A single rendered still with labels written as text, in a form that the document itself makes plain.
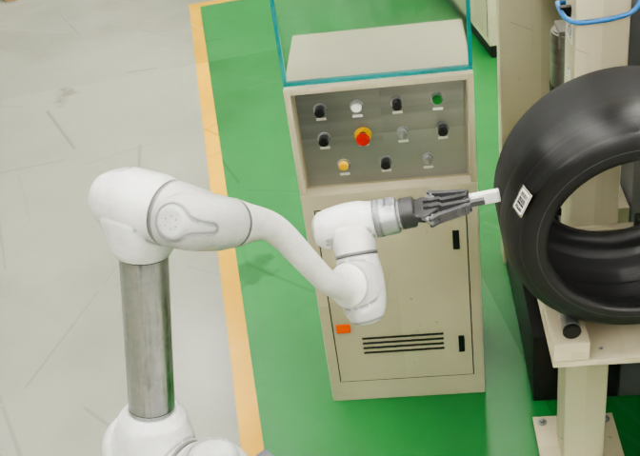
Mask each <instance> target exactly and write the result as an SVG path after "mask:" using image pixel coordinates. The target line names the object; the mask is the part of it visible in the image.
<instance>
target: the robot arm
mask: <svg viewBox="0 0 640 456"><path fill-rule="evenodd" d="M426 193H427V194H426V196H425V197H420V198H418V199H416V200H414V199H413V198H412V197H411V196H408V197H403V198H399V199H398V200H397V202H396V200H395V198H394V197H388V198H384V199H379V200H373V201H353V202H347V203H343V204H340V205H336V206H333V207H330V208H326V209H324V210H321V211H320V212H318V213H316V214H315V216H314V217H313V219H312V224H311V228H312V235H313V240H314V242H315V244H316V245H317V246H319V247H321V248H325V249H333V251H334V255H335V258H336V265H337V267H336V268H335V269H334V270H331V269H330V267H329V266H328V265H327V264H326V263H325V262H324V261H323V259H322V258H321V257H320V256H319V255H318V254H317V253H316V251H315V250H314V249H313V248H312V247H311V246H310V244H309V243H308V242H307V241H306V240H305V238H304V237H303V236H302V235H301V234H300V233H299V232H298V230H297V229H296V228H295V227H294V226H293V225H292V224H291V223H290V222H289V221H287V220H286V219H285V218H284V217H282V216H281V215H279V214H278V213H276V212H274V211H272V210H270V209H267V208H262V207H259V206H256V205H253V204H250V203H248V202H245V201H242V200H240V199H236V198H231V197H228V196H224V195H219V194H214V193H213V192H212V191H209V190H206V189H203V188H199V187H197V186H195V185H192V184H190V183H187V182H184V181H181V180H179V179H176V178H174V177H172V176H170V175H168V174H166V173H162V172H159V171H155V170H151V169H143V168H138V167H122V168H120V169H113V170H110V171H107V172H105V173H103V174H101V175H99V176H98V177H97V178H96V179H95V180H94V182H93V183H92V185H91V187H90V193H89V199H88V203H89V208H90V212H91V214H92V216H93V218H94V219H95V221H96V222H97V223H98V224H100V226H101V228H102V230H103V232H104V234H105V236H106V238H107V241H108V243H109V245H110V250H111V252H112V253H113V255H114V256H115V257H116V258H117V259H118V260H119V273H120V288H121V302H122V316H123V330H124V345H125V359H126V373H127V389H128V404H126V405H125V406H124V408H123V409H122V410H121V411H120V413H119V415H118V417H117V418H116V419H115V420H114V421H113V422H112V423H111V424H110V425H109V427H108V429H107V431H106V433H105V435H104V439H103V444H102V453H103V456H248V455H247V454H246V453H245V452H244V451H243V450H242V449H241V448H240V447H239V446H238V445H236V444H235V443H233V442H231V441H229V440H227V439H223V438H218V437H210V438H206V439H202V440H199V441H198V440H196V439H195V435H194V432H193V430H192V427H191V425H190V421H189V419H188V416H187V412H186V410H185V408H184V407H183V406H182V405H181V404H180V403H178V402H177V401H176V400H175V399H174V377H173V356H172V334H171V312H170V269H169V256H170V254H171V252H172V251H173V249H174V248H179V249H182V250H188V251H221V250H225V249H229V248H239V247H241V246H243V245H246V244H248V243H252V242H255V241H259V240H264V241H266V242H268V243H270V244H271V245H272V246H274V247H275V248H276V249H277V250H278V251H279V252H280V253H281V254H282V255H283V256H284V257H285V258H286V259H287V260H288V261H289V262H290V263H291V264H292V265H293V266H294V267H295V268H296V269H297V270H298V271H299V272H300V273H301V274H302V275H303V276H304V277H305V278H306V279H307V280H308V281H309V282H310V283H311V284H312V285H313V286H314V287H316V288H317V289H318V290H319V291H321V292H322V293H324V294H325V295H327V296H329V297H331V298H332V299H333V301H334V302H335V303H336V304H338V305H339V306H340V307H342V308H343V310H344V312H345V314H346V316H347V317H348V319H349V320H350V321H351V322H352V323H353V324H356V325H357V326H366V325H370V324H373V323H376V322H378V321H380V320H381V318H382V316H383V315H384V314H385V310H386V304H387V293H386V285H385V278H384V273H383V269H382V265H381V263H380V260H379V256H378V253H377V252H378V251H377V238H379V237H384V236H389V235H393V234H398V233H401V228H404V229H408V228H416V227H418V223H426V222H428V223H429V224H430V227H431V228H434V227H436V226H438V225H439V224H442V223H445V222H447V221H449V220H452V219H455V218H458V217H461V216H464V215H467V214H470V212H472V208H473V207H478V206H483V205H486V204H491V203H496V202H501V199H500V193H499V189H498V188H494V189H489V190H484V191H478V192H474V193H469V191H468V190H467V189H465V188H460V189H445V190H431V189H428V190H426ZM437 202H438V203H437Z"/></svg>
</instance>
